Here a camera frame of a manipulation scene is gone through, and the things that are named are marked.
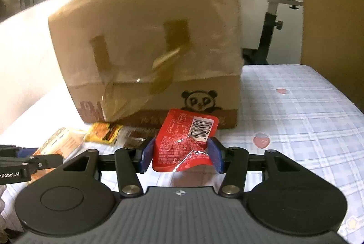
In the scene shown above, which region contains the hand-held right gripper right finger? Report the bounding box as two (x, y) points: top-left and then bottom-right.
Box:
(207, 137), (306, 199)

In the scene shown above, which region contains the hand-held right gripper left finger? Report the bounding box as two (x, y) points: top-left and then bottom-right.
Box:
(61, 137), (156, 197)

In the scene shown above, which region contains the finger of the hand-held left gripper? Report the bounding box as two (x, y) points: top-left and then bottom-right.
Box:
(0, 154), (63, 170)
(0, 144), (36, 158)

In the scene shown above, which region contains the red snack packet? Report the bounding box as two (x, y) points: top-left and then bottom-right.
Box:
(152, 108), (220, 173)

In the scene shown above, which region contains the brown cardboard box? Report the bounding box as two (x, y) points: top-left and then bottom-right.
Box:
(48, 0), (244, 130)

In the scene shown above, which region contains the brown snack packet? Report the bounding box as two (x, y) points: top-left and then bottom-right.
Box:
(122, 128), (154, 149)

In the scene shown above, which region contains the orange snack packet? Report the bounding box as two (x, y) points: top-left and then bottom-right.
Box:
(32, 127), (86, 176)

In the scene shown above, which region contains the yellow snack packet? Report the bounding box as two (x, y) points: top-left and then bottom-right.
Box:
(84, 122), (123, 145)

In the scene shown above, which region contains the black exercise bike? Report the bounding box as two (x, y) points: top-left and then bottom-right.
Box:
(237, 0), (303, 66)

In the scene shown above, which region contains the orange wooden door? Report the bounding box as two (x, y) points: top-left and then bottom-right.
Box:
(296, 0), (364, 115)

